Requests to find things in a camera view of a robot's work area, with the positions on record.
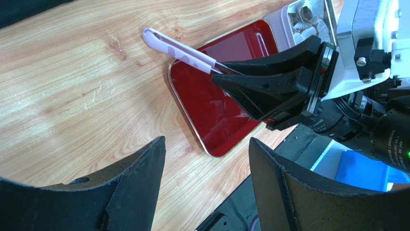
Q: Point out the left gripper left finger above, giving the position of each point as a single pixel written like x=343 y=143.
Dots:
x=120 y=197

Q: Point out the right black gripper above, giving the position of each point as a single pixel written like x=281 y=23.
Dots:
x=277 y=89

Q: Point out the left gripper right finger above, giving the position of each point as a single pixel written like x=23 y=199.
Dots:
x=322 y=204

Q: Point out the silver tin with paper cups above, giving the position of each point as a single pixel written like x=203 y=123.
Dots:
x=289 y=29

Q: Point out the dark chocolate piece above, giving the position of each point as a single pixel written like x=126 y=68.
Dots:
x=306 y=14

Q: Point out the red lacquer tray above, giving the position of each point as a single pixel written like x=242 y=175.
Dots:
x=216 y=119

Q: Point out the pink handled metal tongs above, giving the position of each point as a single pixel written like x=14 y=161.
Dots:
x=161 y=42

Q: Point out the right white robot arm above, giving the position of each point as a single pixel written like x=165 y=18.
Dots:
x=389 y=140

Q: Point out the blue plastic bin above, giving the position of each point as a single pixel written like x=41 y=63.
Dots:
x=357 y=170

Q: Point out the black cloth placemat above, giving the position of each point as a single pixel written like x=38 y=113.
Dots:
x=14 y=11

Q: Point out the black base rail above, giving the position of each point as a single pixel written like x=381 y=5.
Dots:
x=263 y=202

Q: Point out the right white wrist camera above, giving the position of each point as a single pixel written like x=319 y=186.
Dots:
x=373 y=41

